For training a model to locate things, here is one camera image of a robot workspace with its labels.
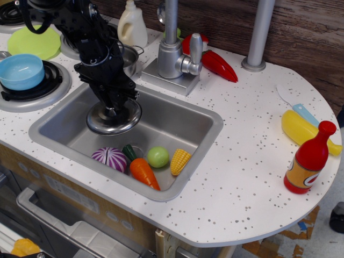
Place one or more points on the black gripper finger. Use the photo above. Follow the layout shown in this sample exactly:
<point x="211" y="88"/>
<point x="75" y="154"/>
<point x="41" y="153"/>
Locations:
<point x="106" y="109"/>
<point x="118" y="103"/>

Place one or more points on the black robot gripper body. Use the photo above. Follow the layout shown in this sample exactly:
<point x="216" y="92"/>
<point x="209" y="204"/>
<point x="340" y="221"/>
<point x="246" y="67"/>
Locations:
<point x="102" y="67"/>

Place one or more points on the steel pot lid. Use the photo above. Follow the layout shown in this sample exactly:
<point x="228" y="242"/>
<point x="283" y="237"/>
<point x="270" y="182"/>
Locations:
<point x="107" y="121"/>

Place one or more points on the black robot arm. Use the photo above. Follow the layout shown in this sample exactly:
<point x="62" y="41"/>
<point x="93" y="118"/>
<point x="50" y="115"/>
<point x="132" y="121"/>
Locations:
<point x="78" y="21"/>

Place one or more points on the small steel pot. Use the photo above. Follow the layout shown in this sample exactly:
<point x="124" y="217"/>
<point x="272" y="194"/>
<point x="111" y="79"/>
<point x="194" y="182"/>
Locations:
<point x="130" y="55"/>

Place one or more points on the front left stove burner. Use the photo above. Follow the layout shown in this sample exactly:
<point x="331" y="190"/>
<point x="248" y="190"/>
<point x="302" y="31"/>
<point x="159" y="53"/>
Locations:
<point x="53" y="87"/>

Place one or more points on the white detergent bottle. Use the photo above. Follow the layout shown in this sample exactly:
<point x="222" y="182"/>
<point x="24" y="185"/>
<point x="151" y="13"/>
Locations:
<point x="131" y="27"/>

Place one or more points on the purple toy onion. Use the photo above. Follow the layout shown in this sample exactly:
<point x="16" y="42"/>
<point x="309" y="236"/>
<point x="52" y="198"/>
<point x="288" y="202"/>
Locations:
<point x="111" y="157"/>

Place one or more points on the silver toy faucet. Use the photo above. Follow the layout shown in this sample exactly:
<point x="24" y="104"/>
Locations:
<point x="173" y="70"/>

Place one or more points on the grey toy sink basin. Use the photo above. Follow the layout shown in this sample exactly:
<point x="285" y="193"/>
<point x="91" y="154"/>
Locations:
<point x="166" y="121"/>

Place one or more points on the green toy apple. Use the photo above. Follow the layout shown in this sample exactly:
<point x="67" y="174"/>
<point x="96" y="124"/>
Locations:
<point x="158" y="156"/>

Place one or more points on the orange toy carrot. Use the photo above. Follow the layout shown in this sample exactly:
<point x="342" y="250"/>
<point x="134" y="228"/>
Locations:
<point x="140" y="169"/>

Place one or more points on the yellow toy corn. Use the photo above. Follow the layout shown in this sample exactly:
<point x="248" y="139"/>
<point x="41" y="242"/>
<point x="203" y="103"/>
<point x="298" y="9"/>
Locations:
<point x="179" y="160"/>

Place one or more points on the blue plastic bowl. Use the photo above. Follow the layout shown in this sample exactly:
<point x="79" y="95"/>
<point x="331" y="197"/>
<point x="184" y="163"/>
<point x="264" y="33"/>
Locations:
<point x="22" y="72"/>

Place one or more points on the red white toy mushroom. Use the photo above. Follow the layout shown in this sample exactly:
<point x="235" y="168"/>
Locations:
<point x="186" y="43"/>

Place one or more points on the green plastic plate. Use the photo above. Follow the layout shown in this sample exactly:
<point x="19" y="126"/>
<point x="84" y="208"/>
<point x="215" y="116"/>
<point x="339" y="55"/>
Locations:
<point x="46" y="46"/>

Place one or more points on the red toy chili pepper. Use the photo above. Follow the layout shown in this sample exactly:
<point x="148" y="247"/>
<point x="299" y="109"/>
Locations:
<point x="215" y="63"/>

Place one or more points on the back left stove burner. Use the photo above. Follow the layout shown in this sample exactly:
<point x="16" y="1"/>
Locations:
<point x="11" y="18"/>

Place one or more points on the grey vertical pole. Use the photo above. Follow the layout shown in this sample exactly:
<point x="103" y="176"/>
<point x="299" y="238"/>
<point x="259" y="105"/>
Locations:
<point x="254" y="61"/>

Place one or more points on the white blue toy knife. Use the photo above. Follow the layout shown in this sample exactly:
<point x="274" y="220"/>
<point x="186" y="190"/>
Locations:
<point x="296" y="106"/>

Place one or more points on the yellow object bottom left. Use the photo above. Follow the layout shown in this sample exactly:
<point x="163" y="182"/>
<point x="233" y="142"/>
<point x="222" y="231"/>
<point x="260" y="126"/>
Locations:
<point x="24" y="247"/>

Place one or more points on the yellow toy banana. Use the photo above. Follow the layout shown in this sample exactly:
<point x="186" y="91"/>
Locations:
<point x="297" y="128"/>

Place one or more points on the red ketchup bottle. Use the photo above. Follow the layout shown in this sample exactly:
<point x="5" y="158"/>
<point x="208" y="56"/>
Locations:
<point x="309" y="160"/>

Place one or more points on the oven door handle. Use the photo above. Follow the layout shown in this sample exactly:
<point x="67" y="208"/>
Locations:
<point x="68" y="232"/>

